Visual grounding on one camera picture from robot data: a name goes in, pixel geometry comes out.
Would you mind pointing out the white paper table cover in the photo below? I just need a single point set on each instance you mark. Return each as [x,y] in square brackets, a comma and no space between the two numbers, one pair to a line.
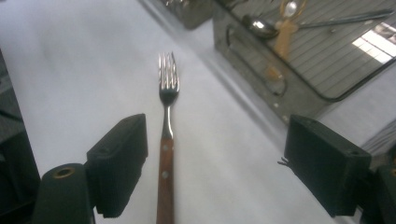
[77,77]

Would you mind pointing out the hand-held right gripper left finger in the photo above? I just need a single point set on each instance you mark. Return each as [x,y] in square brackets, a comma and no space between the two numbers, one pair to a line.
[118,165]

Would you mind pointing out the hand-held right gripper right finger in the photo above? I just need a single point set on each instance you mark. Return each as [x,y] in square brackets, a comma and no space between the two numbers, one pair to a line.
[327,165]

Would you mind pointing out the steel spoon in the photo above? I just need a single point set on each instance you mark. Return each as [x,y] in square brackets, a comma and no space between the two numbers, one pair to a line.
[260,27]

